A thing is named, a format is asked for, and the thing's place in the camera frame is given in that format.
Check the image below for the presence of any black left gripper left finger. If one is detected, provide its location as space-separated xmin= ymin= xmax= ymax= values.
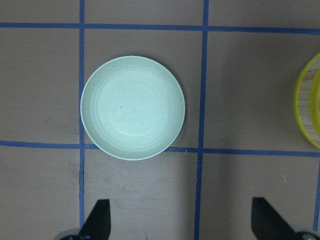
xmin=78 ymin=199 xmax=111 ymax=240

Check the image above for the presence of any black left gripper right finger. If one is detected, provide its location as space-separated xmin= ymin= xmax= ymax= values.
xmin=250 ymin=197 xmax=302 ymax=240

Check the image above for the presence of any light green plate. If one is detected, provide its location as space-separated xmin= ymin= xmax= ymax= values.
xmin=80 ymin=55 xmax=186 ymax=161

